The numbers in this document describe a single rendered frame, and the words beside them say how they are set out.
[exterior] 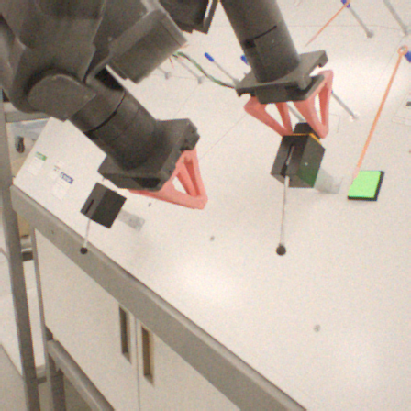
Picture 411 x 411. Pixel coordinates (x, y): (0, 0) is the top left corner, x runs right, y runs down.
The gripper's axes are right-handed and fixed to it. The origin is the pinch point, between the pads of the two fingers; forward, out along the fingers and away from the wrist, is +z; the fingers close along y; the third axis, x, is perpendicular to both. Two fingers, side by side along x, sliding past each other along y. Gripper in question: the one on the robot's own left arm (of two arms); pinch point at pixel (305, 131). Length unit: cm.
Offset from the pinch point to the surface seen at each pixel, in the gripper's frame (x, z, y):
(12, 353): 26, 63, 127
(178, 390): 25, 35, 28
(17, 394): 32, 84, 142
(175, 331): 22.4, 19.6, 19.3
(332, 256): 9.7, 12.3, -4.3
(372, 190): 2.2, 7.7, -7.8
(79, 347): 21, 45, 74
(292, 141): 3.0, -0.6, 0.0
